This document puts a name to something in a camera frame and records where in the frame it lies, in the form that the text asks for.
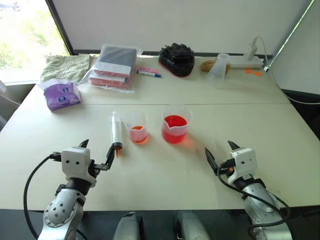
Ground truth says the blue and white marker pen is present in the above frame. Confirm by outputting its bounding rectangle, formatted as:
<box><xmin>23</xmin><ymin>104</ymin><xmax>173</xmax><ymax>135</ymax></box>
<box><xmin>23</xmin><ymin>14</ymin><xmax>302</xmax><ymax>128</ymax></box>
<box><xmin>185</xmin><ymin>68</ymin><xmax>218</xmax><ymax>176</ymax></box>
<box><xmin>136</xmin><ymin>70</ymin><xmax>162</xmax><ymax>78</ymax></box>

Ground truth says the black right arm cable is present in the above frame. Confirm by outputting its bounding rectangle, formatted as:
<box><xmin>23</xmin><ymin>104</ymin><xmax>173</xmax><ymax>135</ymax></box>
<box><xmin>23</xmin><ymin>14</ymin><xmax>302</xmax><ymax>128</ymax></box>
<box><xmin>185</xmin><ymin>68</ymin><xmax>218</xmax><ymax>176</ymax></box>
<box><xmin>216</xmin><ymin>163</ymin><xmax>291</xmax><ymax>237</ymax></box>

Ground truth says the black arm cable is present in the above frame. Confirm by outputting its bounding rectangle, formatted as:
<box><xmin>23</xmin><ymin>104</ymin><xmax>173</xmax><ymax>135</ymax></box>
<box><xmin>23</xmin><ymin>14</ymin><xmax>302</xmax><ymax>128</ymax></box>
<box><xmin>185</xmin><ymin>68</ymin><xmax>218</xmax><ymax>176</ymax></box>
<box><xmin>23</xmin><ymin>151</ymin><xmax>63</xmax><ymax>240</ymax></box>
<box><xmin>216</xmin><ymin>163</ymin><xmax>291</xmax><ymax>237</ymax></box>

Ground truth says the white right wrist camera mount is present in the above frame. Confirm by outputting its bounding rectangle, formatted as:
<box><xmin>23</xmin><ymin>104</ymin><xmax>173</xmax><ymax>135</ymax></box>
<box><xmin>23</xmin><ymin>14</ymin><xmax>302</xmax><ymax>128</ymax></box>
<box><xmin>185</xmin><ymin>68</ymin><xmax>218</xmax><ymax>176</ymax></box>
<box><xmin>226</xmin><ymin>147</ymin><xmax>257</xmax><ymax>185</ymax></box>

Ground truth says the white power strip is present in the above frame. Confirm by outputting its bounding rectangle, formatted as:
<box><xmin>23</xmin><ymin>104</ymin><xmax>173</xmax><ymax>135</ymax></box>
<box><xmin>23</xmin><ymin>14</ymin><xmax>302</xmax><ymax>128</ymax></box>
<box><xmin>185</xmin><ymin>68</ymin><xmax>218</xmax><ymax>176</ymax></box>
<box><xmin>228</xmin><ymin>55</ymin><xmax>264</xmax><ymax>69</ymax></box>

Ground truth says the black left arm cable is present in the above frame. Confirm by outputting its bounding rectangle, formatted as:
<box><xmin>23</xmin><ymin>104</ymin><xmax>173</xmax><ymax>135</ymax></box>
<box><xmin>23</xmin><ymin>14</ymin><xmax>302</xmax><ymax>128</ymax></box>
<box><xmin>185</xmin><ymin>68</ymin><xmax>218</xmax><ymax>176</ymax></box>
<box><xmin>23</xmin><ymin>151</ymin><xmax>63</xmax><ymax>240</ymax></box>

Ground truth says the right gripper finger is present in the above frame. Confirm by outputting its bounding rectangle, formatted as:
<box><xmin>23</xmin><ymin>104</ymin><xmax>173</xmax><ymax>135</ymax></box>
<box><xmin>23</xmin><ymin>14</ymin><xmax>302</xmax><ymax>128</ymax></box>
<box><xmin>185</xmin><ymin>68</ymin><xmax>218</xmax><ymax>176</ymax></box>
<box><xmin>227</xmin><ymin>140</ymin><xmax>240</xmax><ymax>152</ymax></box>
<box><xmin>204</xmin><ymin>147</ymin><xmax>220</xmax><ymax>176</ymax></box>

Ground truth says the white power cable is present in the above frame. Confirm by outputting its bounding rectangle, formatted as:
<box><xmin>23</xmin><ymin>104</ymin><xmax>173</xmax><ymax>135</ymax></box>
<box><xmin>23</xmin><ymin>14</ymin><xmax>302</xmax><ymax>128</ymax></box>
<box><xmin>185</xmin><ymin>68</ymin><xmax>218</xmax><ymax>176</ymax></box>
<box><xmin>256</xmin><ymin>35</ymin><xmax>320</xmax><ymax>105</ymax></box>

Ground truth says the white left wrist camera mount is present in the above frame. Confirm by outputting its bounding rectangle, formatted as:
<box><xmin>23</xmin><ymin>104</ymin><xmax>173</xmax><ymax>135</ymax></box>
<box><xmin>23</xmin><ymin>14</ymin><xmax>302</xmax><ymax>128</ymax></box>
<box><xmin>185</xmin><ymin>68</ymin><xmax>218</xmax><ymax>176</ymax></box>
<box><xmin>60</xmin><ymin>147</ymin><xmax>97</xmax><ymax>188</ymax></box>

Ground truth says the brown twine coil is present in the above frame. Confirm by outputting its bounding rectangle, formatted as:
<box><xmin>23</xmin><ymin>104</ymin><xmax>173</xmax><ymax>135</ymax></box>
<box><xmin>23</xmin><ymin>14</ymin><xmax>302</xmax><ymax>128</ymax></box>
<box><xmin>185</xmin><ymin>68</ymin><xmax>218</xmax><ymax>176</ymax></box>
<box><xmin>200</xmin><ymin>59</ymin><xmax>231</xmax><ymax>74</ymax></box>

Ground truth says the empty clear plastic beaker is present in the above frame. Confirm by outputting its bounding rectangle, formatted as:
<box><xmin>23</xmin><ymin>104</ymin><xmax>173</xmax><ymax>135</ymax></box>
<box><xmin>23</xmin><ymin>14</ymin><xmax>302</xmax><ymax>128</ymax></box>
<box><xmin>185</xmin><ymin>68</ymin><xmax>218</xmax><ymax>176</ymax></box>
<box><xmin>205</xmin><ymin>52</ymin><xmax>231</xmax><ymax>89</ymax></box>

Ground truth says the silver rounded robot leg part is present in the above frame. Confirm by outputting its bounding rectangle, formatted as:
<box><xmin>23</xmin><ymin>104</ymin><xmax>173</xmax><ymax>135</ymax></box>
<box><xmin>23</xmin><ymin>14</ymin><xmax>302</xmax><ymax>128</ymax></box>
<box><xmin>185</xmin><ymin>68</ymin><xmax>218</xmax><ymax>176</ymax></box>
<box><xmin>113</xmin><ymin>211</ymin><xmax>145</xmax><ymax>240</ymax></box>
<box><xmin>172</xmin><ymin>210</ymin><xmax>211</xmax><ymax>240</ymax></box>

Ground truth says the purple tissue pack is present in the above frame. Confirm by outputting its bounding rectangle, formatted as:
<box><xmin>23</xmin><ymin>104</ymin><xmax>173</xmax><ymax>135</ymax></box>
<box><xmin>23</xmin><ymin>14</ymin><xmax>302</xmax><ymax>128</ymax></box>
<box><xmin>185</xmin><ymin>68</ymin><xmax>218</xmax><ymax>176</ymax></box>
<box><xmin>38</xmin><ymin>78</ymin><xmax>82</xmax><ymax>112</ymax></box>

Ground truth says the pale green towel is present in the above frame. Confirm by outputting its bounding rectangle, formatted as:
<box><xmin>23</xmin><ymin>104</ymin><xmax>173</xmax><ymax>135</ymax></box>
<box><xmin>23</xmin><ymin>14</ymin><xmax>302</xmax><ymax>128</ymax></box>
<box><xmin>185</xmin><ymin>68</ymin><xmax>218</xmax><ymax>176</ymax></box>
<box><xmin>40</xmin><ymin>54</ymin><xmax>91</xmax><ymax>84</ymax></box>

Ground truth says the white plug adapter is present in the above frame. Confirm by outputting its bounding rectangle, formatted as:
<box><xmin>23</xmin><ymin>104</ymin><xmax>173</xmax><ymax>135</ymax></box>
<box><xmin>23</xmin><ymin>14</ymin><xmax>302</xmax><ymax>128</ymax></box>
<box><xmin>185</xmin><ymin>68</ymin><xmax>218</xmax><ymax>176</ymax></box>
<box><xmin>247</xmin><ymin>37</ymin><xmax>260</xmax><ymax>61</ymax></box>

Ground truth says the clear syringe with orange tip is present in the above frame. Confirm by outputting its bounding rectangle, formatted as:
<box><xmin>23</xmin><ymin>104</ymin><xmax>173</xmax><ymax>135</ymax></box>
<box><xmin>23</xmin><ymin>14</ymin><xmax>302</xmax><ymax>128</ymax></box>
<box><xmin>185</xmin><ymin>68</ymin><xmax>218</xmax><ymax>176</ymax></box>
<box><xmin>107</xmin><ymin>111</ymin><xmax>125</xmax><ymax>159</ymax></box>

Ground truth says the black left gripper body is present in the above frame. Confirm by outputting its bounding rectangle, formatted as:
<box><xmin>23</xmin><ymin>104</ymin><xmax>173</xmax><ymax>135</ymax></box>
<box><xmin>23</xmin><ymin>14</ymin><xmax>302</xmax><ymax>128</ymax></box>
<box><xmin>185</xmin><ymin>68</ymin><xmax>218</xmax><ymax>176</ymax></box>
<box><xmin>86</xmin><ymin>159</ymin><xmax>111</xmax><ymax>177</ymax></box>

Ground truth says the bagged pink sponge pack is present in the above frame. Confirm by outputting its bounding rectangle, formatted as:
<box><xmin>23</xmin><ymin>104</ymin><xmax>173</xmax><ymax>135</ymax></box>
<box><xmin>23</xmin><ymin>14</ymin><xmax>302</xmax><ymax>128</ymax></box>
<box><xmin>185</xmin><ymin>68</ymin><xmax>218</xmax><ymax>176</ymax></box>
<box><xmin>79</xmin><ymin>69</ymin><xmax>136</xmax><ymax>94</ymax></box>

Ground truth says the large beaker with red liquid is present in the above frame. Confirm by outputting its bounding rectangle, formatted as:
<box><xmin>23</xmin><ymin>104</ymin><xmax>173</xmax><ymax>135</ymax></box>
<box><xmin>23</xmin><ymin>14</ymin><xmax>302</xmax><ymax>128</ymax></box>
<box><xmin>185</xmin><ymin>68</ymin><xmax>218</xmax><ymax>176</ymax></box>
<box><xmin>161</xmin><ymin>105</ymin><xmax>194</xmax><ymax>145</ymax></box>

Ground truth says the small beaker with red liquid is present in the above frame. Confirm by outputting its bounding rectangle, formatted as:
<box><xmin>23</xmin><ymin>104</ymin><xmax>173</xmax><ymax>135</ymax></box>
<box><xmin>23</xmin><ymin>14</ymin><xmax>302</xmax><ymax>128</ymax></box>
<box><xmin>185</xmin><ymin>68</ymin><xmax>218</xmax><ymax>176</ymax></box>
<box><xmin>123</xmin><ymin>111</ymin><xmax>149</xmax><ymax>144</ymax></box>

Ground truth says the bagged dark notebook pack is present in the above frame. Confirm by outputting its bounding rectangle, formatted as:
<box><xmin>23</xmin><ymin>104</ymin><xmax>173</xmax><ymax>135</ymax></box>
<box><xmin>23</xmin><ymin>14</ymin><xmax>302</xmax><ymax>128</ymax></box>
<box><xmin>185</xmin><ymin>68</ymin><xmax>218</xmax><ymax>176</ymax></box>
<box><xmin>93</xmin><ymin>44</ymin><xmax>144</xmax><ymax>78</ymax></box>

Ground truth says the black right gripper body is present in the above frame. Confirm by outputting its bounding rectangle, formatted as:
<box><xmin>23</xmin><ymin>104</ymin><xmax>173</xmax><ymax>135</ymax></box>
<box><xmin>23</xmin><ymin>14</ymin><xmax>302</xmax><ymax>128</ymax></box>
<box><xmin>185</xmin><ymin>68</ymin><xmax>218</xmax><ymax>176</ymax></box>
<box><xmin>218</xmin><ymin>158</ymin><xmax>236</xmax><ymax>177</ymax></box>

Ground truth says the black bundle on red base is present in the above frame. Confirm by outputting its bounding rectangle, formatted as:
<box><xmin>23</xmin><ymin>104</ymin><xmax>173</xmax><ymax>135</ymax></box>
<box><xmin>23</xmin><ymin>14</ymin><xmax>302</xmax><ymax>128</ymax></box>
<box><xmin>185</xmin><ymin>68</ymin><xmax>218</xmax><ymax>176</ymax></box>
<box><xmin>157</xmin><ymin>42</ymin><xmax>196</xmax><ymax>78</ymax></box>

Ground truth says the black window frame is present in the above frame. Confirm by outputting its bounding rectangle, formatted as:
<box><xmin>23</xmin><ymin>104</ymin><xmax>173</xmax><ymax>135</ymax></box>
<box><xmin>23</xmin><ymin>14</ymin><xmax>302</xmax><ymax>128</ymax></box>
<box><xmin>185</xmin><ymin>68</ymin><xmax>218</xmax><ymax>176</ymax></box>
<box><xmin>45</xmin><ymin>0</ymin><xmax>75</xmax><ymax>56</ymax></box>

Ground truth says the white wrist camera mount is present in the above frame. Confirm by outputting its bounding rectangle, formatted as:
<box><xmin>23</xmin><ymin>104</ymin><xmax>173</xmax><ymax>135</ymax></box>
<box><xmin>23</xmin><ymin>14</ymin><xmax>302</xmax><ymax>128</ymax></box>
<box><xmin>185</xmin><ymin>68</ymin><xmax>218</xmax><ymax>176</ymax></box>
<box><xmin>226</xmin><ymin>147</ymin><xmax>257</xmax><ymax>185</ymax></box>
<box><xmin>60</xmin><ymin>147</ymin><xmax>97</xmax><ymax>188</ymax></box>

